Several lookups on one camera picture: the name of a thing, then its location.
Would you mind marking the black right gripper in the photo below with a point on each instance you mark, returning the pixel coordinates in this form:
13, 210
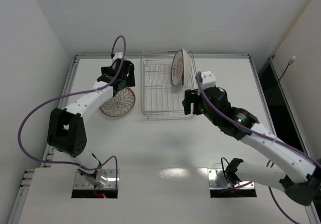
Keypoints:
188, 102

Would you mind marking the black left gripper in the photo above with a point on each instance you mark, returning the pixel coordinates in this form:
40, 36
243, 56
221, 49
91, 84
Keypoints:
129, 73

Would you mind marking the floral plate with brown rim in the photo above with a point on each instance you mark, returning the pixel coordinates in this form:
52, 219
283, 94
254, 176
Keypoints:
120, 104

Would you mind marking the orange sunburst plate teal rim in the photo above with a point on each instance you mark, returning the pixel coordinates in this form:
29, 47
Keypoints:
177, 69

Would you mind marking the cream plate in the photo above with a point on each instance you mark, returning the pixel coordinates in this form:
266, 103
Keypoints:
186, 67

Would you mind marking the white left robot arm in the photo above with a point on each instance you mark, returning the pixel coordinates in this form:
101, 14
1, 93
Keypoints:
66, 132

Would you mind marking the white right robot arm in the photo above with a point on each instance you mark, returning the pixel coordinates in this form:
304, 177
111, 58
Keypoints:
293, 172

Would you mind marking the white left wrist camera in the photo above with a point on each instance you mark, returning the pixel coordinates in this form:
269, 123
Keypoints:
118, 61

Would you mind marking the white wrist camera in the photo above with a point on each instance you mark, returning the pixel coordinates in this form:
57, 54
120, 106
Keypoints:
206, 79
118, 61

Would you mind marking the chrome wire dish rack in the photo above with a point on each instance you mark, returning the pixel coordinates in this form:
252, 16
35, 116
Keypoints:
159, 98

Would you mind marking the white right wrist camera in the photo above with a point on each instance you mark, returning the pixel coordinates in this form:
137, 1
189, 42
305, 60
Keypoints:
206, 79

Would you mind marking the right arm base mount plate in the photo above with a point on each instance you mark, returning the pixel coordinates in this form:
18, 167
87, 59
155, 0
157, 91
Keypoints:
218, 182

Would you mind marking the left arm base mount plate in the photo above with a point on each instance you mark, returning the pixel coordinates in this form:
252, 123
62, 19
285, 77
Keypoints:
104, 179

